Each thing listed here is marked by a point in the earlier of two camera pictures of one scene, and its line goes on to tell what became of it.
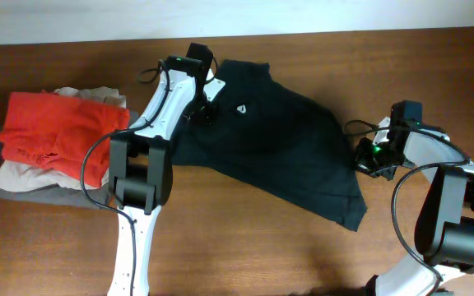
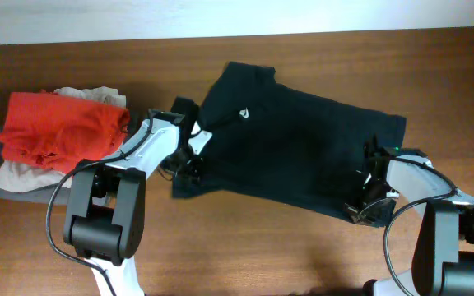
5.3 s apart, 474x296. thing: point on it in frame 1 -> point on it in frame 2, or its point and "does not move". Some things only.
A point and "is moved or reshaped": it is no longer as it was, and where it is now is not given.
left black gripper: [207, 117] -> [195, 173]
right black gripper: [363, 164] -> [363, 215]
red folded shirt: [58, 131] does not move
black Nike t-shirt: [277, 141] is moved or reshaped
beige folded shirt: [11, 177] does not move
